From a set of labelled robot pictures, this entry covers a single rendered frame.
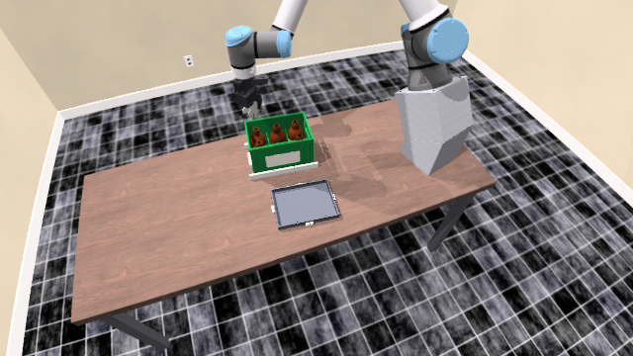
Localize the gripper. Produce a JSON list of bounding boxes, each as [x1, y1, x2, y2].
[[231, 76, 262, 119]]

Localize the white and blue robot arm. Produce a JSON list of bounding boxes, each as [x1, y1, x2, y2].
[[226, 0, 469, 92]]

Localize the green bottle crate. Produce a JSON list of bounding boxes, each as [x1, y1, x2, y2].
[[244, 114, 314, 173]]

